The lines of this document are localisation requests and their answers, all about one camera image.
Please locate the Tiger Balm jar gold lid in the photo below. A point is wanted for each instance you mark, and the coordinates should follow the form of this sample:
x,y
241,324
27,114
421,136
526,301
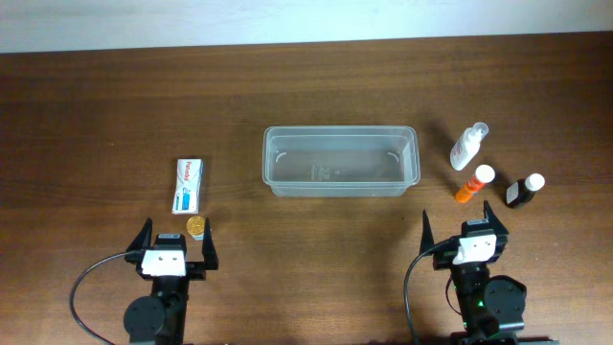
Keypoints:
x,y
196,227

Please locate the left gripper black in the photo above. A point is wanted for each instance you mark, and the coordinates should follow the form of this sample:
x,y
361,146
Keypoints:
x,y
197,271

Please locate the orange tube white cap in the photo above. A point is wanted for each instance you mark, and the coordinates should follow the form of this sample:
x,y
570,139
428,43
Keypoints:
x,y
483,175

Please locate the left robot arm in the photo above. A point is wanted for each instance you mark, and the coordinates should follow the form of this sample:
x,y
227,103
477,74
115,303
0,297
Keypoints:
x,y
159,317

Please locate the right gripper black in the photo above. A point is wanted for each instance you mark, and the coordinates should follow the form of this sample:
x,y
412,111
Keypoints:
x,y
442,261

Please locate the white spray bottle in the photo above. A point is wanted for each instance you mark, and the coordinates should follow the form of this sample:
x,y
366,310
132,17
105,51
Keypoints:
x,y
467,146

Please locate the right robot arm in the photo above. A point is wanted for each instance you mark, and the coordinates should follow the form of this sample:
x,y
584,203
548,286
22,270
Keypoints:
x,y
491,307

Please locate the white Panadol box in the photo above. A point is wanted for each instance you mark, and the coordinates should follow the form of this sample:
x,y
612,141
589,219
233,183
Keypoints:
x,y
187,190

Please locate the clear plastic container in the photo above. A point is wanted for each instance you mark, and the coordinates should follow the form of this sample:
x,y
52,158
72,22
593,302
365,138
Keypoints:
x,y
340,161

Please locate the dark brown bottle white cap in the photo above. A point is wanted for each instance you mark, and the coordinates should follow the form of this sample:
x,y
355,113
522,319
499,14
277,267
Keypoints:
x,y
523,190

